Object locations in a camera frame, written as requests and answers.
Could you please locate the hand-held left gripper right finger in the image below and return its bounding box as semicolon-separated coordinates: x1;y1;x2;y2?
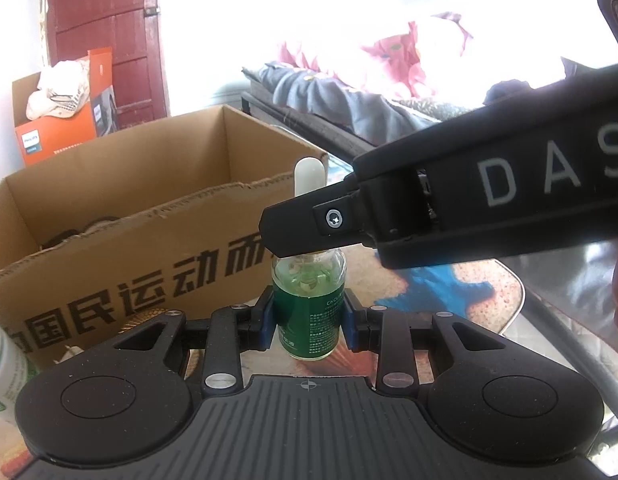
342;291;506;394

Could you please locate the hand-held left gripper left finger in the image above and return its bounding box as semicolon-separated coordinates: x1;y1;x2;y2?
113;285;277;395

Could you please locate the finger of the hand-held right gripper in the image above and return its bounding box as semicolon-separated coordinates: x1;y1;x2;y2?
260;179;363;259

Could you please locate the green dropper bottle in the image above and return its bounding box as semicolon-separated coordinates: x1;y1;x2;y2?
271;157;348;360

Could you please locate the gold lid dark jar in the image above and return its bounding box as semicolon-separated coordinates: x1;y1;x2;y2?
120;308;166;334

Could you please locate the brown cardboard box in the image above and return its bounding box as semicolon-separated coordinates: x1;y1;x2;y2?
0;105;330;367

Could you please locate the white charger plug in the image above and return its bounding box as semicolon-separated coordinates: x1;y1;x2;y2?
53;344;86;364

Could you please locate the white bottle green label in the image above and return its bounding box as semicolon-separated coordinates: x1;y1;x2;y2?
0;317;30;414

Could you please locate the dark garment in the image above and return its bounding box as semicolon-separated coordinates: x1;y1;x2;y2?
484;56;590;107

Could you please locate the grey patterned fuzzy blanket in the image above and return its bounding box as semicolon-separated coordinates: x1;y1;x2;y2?
389;97;470;122

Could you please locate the pink floral blanket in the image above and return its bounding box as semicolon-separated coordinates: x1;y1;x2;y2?
276;10;476;104

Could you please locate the black tape roll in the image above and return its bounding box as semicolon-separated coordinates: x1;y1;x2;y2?
81;216;121;236

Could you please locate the orange product box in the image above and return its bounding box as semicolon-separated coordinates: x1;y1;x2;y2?
11;47;121;167

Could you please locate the white cloth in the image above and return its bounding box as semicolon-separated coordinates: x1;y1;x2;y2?
26;60;92;120

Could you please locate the red wooden door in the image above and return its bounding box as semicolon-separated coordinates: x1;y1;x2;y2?
44;0;171;117

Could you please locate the dark bed frame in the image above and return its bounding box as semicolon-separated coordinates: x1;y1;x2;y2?
240;80;386;162

